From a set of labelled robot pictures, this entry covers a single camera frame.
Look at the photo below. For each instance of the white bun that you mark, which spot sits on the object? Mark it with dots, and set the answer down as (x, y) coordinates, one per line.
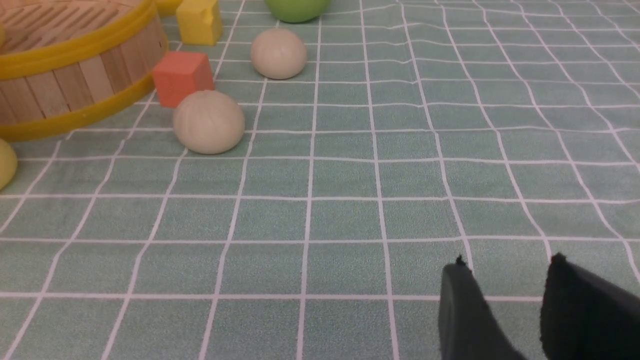
(278, 54)
(209, 122)

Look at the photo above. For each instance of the yellow bun front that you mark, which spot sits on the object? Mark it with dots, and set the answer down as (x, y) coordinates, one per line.
(8, 163)

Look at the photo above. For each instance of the orange cube block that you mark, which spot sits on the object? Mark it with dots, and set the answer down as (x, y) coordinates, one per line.
(181, 73)

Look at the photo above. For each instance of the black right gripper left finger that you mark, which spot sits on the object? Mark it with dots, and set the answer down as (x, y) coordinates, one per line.
(467, 327)

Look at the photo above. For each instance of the yellow cube block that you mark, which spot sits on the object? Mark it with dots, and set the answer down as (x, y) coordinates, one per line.
(199, 22)

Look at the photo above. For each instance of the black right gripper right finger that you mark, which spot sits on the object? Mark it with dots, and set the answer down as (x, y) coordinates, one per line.
(586, 317)

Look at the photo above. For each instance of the green checkered tablecloth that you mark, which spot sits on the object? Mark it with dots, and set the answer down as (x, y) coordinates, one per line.
(505, 131)

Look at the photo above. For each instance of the green apple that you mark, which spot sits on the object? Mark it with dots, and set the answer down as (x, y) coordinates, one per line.
(297, 11)

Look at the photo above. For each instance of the bamboo steamer tray yellow rim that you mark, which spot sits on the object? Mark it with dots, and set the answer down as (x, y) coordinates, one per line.
(66, 64)

